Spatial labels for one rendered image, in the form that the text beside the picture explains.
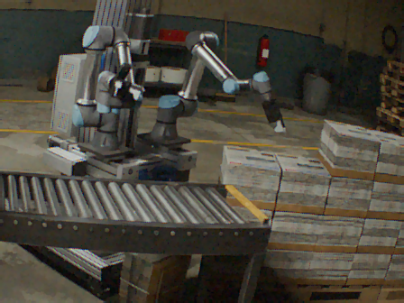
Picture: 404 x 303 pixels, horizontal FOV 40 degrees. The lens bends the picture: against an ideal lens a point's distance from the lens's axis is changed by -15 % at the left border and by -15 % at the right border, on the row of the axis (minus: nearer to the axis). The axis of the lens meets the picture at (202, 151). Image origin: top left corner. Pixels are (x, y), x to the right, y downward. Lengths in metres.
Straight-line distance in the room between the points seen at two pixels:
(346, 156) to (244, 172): 0.58
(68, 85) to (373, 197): 1.89
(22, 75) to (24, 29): 0.78
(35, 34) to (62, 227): 7.35
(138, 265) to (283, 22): 7.93
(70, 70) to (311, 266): 1.80
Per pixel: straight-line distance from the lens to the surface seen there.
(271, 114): 3.40
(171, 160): 3.58
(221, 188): 2.98
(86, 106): 3.15
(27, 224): 2.30
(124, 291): 3.26
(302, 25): 10.79
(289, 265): 3.55
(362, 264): 3.67
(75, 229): 2.32
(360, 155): 3.41
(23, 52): 9.53
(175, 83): 9.35
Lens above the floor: 1.67
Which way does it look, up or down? 14 degrees down
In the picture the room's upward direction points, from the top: 9 degrees clockwise
